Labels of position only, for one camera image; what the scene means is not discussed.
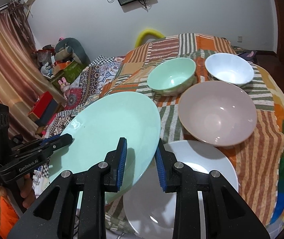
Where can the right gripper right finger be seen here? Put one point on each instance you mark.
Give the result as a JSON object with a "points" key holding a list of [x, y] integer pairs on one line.
{"points": [[205, 200]]}

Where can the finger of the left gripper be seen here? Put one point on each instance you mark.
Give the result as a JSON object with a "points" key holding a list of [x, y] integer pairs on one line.
{"points": [[37, 152]]}

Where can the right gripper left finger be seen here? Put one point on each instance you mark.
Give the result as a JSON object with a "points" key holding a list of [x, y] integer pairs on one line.
{"points": [[74, 204]]}

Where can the mint green plate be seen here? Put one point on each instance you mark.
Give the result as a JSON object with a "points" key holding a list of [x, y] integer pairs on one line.
{"points": [[96, 130]]}

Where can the white plate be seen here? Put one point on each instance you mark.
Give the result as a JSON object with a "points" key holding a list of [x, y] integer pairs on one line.
{"points": [[165, 202]]}

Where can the pink bowl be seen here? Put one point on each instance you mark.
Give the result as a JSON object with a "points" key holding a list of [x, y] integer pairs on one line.
{"points": [[217, 113]]}

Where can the mint green bowl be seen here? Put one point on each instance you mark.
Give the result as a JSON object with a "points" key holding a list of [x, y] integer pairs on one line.
{"points": [[172, 77]]}

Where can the white spotted bowl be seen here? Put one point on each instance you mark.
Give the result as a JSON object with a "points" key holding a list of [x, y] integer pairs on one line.
{"points": [[229, 68]]}

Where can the left hand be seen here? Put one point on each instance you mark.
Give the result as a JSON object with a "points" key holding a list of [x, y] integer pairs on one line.
{"points": [[26, 192]]}

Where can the red box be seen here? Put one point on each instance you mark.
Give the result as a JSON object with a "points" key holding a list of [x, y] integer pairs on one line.
{"points": [[40, 106]]}

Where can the pink bunny figurine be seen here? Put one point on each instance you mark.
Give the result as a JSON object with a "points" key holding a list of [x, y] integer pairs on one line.
{"points": [[65, 87]]}

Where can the striped patchwork blanket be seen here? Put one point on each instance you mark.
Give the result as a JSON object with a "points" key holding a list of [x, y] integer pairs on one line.
{"points": [[258, 160]]}

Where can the green box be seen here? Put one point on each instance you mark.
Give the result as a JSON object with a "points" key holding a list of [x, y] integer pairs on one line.
{"points": [[70, 73]]}

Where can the brown striped curtain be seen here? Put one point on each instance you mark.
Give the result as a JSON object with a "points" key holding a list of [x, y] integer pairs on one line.
{"points": [[21, 83]]}

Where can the blue patterned patchwork quilt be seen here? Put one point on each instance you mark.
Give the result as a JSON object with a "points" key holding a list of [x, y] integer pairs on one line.
{"points": [[84, 91]]}

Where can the grey plush pillow toy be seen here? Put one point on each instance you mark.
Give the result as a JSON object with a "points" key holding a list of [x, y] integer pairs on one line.
{"points": [[71, 48]]}

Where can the wall power socket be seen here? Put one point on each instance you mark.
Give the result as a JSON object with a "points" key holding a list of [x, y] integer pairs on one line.
{"points": [[240, 39]]}

